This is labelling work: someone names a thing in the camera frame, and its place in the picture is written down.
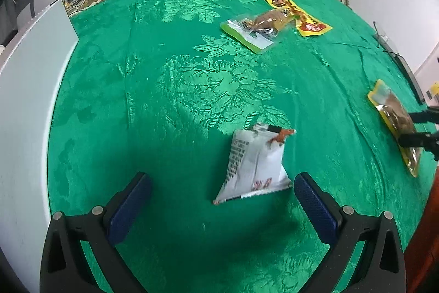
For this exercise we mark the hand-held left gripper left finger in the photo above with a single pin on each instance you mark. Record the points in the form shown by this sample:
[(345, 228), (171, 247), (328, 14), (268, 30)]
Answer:
[(132, 207)]

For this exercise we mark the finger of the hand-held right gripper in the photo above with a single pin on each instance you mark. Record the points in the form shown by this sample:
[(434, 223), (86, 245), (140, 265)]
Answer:
[(425, 116), (418, 139)]

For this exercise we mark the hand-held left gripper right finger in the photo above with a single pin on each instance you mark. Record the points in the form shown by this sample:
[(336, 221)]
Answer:
[(313, 207)]

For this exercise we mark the clear packet of brown snacks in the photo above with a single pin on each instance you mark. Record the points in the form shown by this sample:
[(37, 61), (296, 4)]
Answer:
[(387, 104)]

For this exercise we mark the white snack packet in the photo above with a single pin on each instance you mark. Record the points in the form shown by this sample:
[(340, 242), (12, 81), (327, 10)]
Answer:
[(250, 162)]

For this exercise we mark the long white cardboard box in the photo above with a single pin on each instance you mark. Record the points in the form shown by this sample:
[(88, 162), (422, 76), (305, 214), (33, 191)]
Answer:
[(27, 107)]

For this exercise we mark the yellow red spicy snack packet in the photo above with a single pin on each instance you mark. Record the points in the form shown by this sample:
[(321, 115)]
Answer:
[(308, 23)]

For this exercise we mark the green-edged chicken snack packet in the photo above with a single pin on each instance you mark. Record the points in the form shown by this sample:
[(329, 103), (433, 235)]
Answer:
[(267, 21)]

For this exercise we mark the black smartphone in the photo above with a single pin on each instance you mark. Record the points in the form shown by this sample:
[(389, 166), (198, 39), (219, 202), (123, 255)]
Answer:
[(411, 80)]

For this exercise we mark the green floral blanket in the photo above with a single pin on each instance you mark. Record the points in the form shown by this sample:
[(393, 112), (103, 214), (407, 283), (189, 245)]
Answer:
[(171, 90)]

